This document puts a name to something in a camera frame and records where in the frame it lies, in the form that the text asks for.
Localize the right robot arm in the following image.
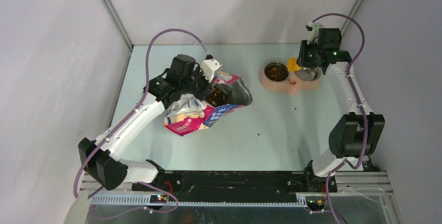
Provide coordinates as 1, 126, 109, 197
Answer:
296, 23, 385, 192

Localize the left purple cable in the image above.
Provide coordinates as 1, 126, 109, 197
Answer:
73, 28, 211, 221

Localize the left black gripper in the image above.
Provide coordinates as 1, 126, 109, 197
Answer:
180, 66, 215, 102

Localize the right electronics board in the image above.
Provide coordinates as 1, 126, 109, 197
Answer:
305, 199, 327, 214

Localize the electronics board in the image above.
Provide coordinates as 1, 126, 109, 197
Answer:
150, 194, 168, 204
305, 199, 327, 214

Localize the steel bowl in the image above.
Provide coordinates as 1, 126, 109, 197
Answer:
294, 67, 322, 82
264, 61, 290, 83

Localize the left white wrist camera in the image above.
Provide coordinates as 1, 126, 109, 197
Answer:
200, 54, 223, 82

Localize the left steel bowl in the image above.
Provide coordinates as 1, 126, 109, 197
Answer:
264, 61, 290, 83

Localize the right steel bowl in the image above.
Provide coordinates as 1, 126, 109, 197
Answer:
294, 67, 322, 82

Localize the pink double bowl stand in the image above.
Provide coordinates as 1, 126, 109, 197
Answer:
260, 61, 322, 95

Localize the left electronics board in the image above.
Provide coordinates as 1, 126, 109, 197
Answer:
150, 194, 168, 204

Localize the yellow plastic scoop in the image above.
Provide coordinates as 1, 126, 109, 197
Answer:
286, 57, 302, 72

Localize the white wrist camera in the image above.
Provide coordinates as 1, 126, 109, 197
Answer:
200, 54, 223, 82
305, 21, 323, 44

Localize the colourful pet food bag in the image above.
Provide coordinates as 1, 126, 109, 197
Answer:
164, 71, 253, 136

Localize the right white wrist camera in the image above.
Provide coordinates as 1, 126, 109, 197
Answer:
305, 21, 323, 44

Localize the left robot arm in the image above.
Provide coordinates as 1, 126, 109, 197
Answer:
78, 54, 222, 191

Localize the brown pet food kibble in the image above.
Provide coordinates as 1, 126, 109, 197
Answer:
265, 64, 289, 81

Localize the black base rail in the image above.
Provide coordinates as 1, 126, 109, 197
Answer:
151, 170, 338, 203

